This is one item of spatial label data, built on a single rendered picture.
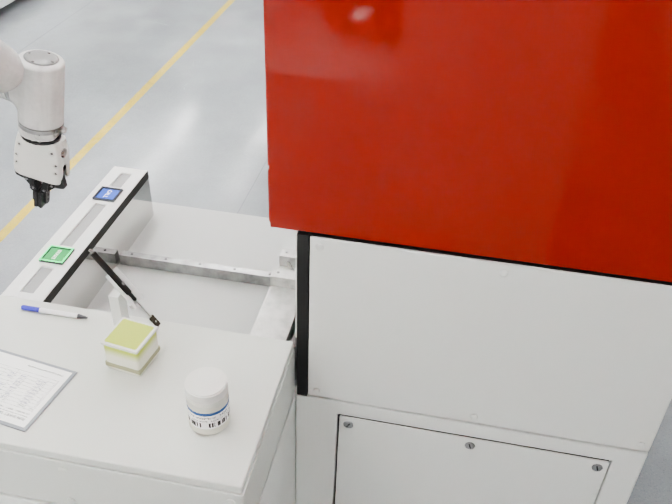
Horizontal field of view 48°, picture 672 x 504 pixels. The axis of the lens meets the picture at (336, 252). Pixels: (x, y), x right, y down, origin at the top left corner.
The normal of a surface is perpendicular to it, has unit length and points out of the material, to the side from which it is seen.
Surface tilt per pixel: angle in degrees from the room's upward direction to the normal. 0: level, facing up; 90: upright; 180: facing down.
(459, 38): 90
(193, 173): 0
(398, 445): 90
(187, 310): 0
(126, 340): 0
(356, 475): 90
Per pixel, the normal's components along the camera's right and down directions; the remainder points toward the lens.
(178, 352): 0.03, -0.80
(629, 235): -0.19, 0.58
